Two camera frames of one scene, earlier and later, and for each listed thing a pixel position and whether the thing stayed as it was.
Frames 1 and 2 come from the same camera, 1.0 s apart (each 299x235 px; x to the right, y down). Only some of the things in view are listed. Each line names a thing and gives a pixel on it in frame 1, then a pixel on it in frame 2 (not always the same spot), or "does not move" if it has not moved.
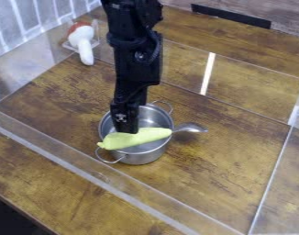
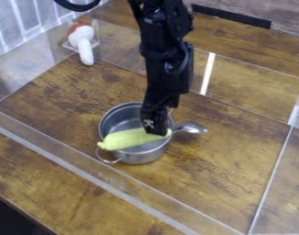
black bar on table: (231, 16) does not move
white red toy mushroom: (81, 36) does not move
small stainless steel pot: (154, 117) does not move
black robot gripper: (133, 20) → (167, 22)
